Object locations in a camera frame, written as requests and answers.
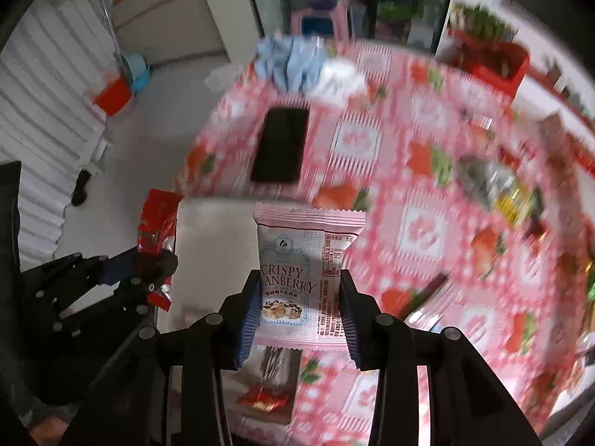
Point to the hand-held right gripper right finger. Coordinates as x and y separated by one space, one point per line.
351 330

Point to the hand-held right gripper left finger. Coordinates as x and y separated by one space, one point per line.
248 325

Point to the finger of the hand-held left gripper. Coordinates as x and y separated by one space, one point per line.
118 269
125 299

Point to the large red snack packet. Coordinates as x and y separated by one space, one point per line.
155 216

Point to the pink white snack packet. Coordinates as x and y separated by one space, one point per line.
297 251

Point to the silver striped snack packet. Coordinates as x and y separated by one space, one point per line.
274 367

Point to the dark object on floor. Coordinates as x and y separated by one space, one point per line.
81 188

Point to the red plastic cup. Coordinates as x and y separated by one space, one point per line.
111 97

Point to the black smartphone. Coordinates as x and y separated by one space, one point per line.
279 146

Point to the light blue plastic container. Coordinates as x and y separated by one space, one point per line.
137 72

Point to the white plastic bag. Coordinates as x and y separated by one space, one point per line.
341 79

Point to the white cabinet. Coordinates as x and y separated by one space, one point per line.
162 18

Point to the light blue cloth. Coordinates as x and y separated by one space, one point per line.
290 60

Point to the white shelf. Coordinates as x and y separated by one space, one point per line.
534 100

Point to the red basket with green plants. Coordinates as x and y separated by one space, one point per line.
497 62

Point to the pink plastic stool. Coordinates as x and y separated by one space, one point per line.
320 11

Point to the glass door cabinet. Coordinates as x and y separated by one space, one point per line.
395 0

